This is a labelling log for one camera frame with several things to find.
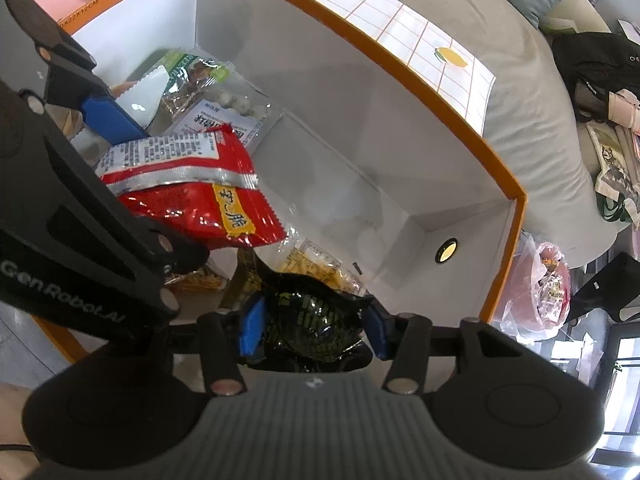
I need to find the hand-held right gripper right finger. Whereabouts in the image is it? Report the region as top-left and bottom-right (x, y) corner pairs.
(362, 299), (531, 396)

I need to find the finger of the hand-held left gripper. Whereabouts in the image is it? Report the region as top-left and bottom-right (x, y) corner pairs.
(34, 44), (152, 147)
(124, 214), (211, 320)

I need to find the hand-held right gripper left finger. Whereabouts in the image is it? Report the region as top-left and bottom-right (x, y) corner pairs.
(165, 294), (267, 396)

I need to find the small white sachet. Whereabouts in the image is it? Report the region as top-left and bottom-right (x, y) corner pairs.
(112, 65), (173, 133)

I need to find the red snack packet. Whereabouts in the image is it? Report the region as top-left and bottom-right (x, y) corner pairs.
(95, 125), (286, 251)

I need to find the dark green black snack packet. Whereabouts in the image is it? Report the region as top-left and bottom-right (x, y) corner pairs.
(220, 250), (376, 373)

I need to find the clear bag of yellow chips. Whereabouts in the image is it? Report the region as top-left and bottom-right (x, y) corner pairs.
(165, 237), (368, 297)

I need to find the light green snack packet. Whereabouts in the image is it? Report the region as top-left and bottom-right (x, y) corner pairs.
(162, 50), (236, 116)

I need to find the clear bag of white balls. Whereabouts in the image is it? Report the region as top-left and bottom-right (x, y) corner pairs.
(172, 85), (273, 153)

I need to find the orange cardboard box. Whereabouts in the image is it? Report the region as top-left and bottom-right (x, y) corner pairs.
(30, 0), (528, 366)

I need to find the pink plastic bag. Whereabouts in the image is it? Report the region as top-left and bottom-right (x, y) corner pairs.
(500, 232), (573, 343)

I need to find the black bag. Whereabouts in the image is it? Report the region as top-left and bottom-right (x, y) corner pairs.
(570, 252), (640, 323)

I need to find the grey sofa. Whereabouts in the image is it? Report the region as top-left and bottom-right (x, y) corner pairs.
(320, 0), (631, 271)

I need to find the white printed tote bag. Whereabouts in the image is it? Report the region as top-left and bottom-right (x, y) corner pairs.
(585, 120), (640, 223)

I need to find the pink and white cloth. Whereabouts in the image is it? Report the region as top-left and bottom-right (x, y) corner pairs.
(607, 87), (640, 133)

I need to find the black backpack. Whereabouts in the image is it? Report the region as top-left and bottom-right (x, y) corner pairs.
(550, 32), (640, 121)

